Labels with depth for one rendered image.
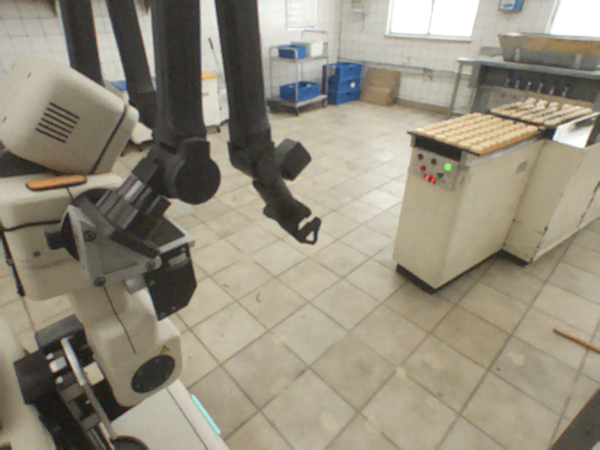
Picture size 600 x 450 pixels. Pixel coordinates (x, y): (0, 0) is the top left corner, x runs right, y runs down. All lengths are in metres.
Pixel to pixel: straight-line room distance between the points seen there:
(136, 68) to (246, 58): 0.43
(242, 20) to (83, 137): 0.30
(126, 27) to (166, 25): 0.44
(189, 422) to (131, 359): 0.55
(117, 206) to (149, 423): 1.00
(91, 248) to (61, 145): 0.17
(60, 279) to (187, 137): 0.36
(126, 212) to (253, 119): 0.24
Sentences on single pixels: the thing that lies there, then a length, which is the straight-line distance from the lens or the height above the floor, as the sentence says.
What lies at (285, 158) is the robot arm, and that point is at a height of 1.21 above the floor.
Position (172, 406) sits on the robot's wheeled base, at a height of 0.28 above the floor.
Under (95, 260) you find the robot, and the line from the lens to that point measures 0.54.
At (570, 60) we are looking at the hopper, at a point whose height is 1.22.
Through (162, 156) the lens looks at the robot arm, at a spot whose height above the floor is 1.26.
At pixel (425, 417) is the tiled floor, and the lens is 1.73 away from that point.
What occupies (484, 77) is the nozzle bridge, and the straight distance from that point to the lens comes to 2.57.
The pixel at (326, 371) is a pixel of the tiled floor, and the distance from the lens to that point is 1.76.
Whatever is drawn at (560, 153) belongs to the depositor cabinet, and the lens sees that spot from 2.35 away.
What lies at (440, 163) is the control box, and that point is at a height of 0.81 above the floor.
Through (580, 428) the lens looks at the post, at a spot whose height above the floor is 0.95.
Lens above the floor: 1.45
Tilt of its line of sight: 33 degrees down
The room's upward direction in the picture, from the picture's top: straight up
